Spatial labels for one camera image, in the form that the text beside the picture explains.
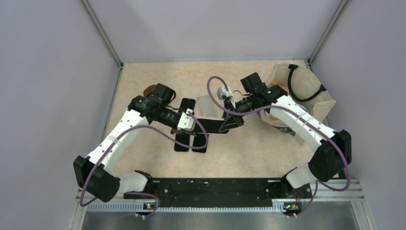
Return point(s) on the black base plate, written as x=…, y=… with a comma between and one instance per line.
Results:
x=219, y=192

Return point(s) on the white cup brown lid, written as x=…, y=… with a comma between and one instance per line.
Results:
x=148, y=90

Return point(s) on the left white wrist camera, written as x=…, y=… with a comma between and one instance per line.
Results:
x=186, y=122

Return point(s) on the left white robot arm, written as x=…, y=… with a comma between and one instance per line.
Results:
x=95, y=172

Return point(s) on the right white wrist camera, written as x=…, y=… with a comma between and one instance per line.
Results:
x=224, y=92

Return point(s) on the printed paper packet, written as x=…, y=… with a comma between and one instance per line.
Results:
x=275, y=122

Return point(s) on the grey slotted cable duct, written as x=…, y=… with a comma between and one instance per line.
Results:
x=124, y=206

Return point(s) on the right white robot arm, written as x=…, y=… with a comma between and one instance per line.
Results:
x=332, y=149

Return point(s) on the white phone case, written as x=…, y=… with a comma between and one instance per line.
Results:
x=206, y=106

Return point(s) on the black smartphone silver edge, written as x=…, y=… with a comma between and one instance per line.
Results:
x=198, y=141

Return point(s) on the white cased phone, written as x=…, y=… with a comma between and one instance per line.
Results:
x=212, y=126

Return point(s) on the beige tote bag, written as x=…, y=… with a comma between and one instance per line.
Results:
x=304, y=87

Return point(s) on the black phone case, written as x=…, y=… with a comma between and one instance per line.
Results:
x=187, y=103

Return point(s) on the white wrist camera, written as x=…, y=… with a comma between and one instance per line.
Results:
x=224, y=92
x=186, y=122

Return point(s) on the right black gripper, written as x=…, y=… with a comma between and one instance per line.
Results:
x=231, y=120

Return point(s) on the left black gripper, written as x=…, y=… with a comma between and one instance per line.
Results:
x=174, y=130

